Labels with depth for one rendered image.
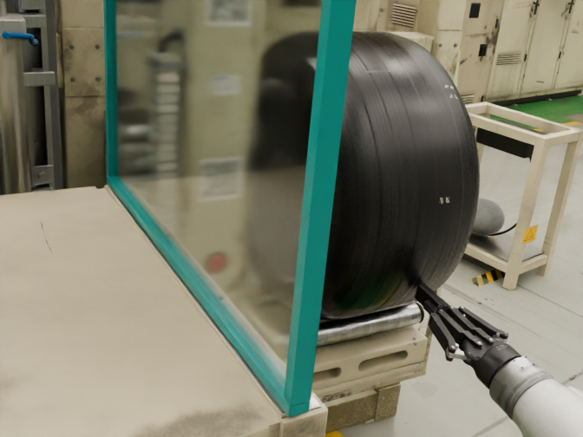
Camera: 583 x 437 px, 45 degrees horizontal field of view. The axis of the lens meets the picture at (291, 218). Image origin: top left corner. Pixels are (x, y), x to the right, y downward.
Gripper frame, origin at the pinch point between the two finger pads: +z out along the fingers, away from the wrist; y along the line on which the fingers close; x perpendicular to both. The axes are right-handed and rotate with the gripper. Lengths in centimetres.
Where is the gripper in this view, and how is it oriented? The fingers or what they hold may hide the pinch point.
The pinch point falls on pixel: (430, 301)
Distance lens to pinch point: 130.0
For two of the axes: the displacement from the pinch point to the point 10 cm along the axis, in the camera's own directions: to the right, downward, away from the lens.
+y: -8.8, 1.2, -4.6
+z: -4.6, -4.9, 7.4
